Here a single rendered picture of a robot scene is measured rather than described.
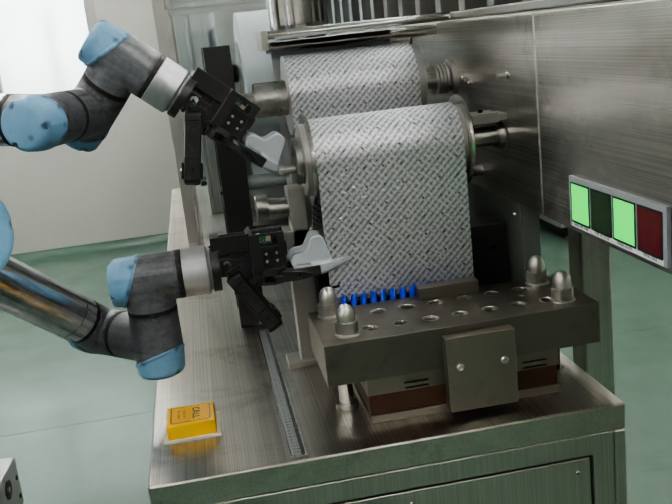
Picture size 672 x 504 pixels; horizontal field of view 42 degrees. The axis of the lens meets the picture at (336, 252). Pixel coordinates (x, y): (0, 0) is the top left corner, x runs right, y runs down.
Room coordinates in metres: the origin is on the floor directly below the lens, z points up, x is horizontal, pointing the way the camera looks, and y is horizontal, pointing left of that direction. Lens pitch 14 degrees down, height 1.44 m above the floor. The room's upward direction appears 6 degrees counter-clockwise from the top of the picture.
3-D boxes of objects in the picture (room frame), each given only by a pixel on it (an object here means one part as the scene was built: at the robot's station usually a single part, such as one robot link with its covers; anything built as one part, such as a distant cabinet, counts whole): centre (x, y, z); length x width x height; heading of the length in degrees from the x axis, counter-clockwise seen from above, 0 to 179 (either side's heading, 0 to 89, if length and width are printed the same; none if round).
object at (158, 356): (1.29, 0.30, 1.01); 0.11 x 0.08 x 0.11; 54
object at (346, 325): (1.16, 0.00, 1.05); 0.04 x 0.04 x 0.04
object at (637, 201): (1.04, -0.35, 1.18); 0.25 x 0.01 x 0.07; 8
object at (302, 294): (1.41, 0.08, 1.05); 0.06 x 0.05 x 0.31; 98
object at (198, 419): (1.19, 0.24, 0.91); 0.07 x 0.07 x 0.02; 8
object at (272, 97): (1.62, 0.09, 1.33); 0.06 x 0.06 x 0.06; 8
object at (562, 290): (1.20, -0.32, 1.05); 0.04 x 0.04 x 0.04
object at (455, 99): (1.42, -0.22, 1.25); 0.15 x 0.01 x 0.15; 8
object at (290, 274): (1.29, 0.07, 1.09); 0.09 x 0.05 x 0.02; 97
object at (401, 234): (1.34, -0.10, 1.11); 0.23 x 0.01 x 0.18; 98
